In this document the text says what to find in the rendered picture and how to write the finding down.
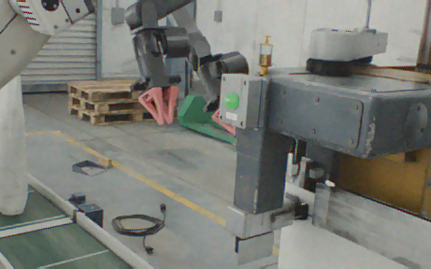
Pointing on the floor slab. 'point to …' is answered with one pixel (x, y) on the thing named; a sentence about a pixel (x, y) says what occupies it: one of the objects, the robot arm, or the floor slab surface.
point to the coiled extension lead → (140, 229)
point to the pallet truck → (193, 109)
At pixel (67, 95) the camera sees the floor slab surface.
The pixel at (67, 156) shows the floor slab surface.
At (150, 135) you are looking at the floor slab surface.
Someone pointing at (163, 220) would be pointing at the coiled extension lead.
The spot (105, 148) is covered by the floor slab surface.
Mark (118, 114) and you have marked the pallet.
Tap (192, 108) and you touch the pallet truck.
